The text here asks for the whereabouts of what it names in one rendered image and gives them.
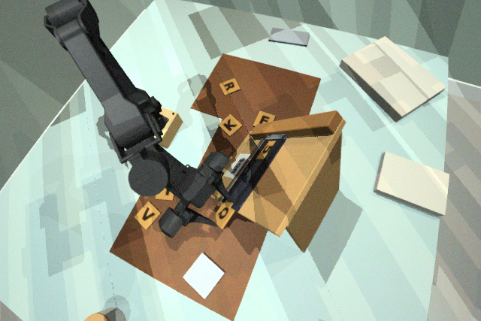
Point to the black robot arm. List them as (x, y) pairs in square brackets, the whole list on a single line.
[(130, 114)]

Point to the grey cylinder with tan lid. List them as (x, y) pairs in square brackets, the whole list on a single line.
[(111, 314)]

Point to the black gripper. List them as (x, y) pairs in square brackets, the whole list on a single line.
[(181, 215)]

